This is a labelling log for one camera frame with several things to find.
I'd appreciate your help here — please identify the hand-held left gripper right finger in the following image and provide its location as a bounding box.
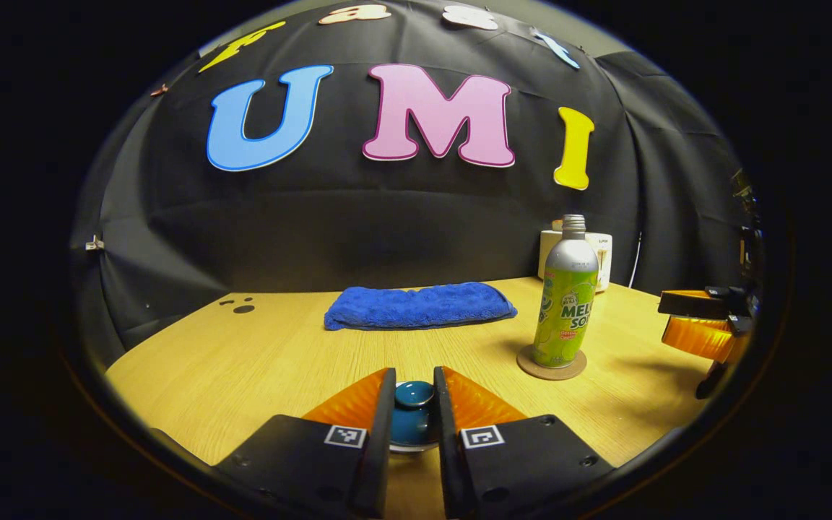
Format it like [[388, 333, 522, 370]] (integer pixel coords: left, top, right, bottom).
[[433, 365, 615, 519]]

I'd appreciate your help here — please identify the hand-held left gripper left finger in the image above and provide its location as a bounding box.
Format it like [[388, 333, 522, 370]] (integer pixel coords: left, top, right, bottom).
[[214, 367, 397, 519]]

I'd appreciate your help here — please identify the teal white teacup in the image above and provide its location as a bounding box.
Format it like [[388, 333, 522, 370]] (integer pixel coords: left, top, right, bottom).
[[389, 404, 442, 454]]

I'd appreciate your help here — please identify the teal teacup lid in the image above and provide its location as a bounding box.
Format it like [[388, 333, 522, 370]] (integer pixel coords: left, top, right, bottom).
[[394, 381, 436, 410]]

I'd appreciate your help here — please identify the silver green label water bottle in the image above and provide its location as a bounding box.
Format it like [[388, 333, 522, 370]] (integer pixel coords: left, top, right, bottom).
[[532, 214, 600, 369]]

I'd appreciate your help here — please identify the round cork coaster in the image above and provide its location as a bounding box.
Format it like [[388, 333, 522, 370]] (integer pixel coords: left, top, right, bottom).
[[516, 344, 588, 381]]

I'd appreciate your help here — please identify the white toaster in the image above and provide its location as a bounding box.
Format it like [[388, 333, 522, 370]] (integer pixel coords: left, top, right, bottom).
[[538, 230, 613, 293]]

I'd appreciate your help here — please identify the blue folded towel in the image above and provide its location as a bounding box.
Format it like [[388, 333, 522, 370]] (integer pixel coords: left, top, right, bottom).
[[324, 282, 519, 332]]

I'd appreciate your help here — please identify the black backdrop cloth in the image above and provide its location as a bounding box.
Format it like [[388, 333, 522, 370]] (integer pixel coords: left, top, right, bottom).
[[69, 0, 756, 355]]

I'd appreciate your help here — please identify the white toaster cable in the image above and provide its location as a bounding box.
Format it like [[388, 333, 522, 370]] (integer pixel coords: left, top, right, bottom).
[[628, 231, 643, 290]]

